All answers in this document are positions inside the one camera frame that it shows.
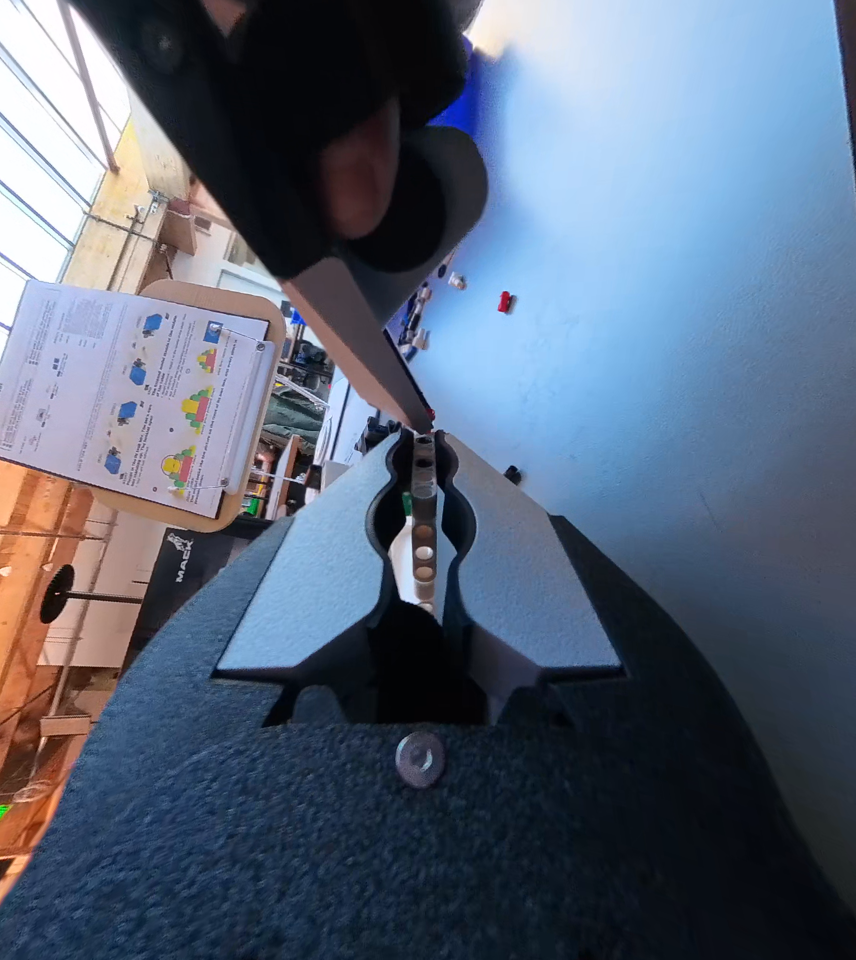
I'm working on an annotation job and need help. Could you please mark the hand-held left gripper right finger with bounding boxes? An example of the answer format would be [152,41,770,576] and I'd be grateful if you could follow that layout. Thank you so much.
[435,429,622,723]

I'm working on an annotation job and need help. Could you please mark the blue plastic bin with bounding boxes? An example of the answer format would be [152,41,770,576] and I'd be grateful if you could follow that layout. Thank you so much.
[428,30,520,151]

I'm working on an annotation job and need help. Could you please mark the white lego beam with holes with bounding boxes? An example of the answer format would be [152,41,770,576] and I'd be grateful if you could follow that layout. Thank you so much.
[390,431,441,620]

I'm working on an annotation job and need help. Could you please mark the person's right hand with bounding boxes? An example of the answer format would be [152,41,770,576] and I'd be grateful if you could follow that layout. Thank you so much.
[321,96,404,243]

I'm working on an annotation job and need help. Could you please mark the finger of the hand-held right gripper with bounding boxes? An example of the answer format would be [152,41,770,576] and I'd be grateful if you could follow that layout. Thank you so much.
[280,255,436,436]

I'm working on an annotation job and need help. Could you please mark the black lego box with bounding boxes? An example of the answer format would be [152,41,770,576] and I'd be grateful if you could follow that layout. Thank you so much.
[122,525,264,672]

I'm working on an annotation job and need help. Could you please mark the instruction clipboard on stand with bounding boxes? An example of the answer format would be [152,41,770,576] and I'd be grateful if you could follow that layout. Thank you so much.
[0,277,284,535]

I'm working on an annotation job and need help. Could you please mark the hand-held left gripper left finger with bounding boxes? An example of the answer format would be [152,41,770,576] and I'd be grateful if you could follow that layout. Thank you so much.
[214,429,408,676]

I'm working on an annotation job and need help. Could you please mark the scattered small lego pieces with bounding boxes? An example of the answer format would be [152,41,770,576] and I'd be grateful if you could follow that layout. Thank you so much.
[396,258,470,363]

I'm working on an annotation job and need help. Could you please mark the black floor lamp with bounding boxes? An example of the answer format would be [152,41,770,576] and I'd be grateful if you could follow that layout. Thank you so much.
[38,562,145,626]

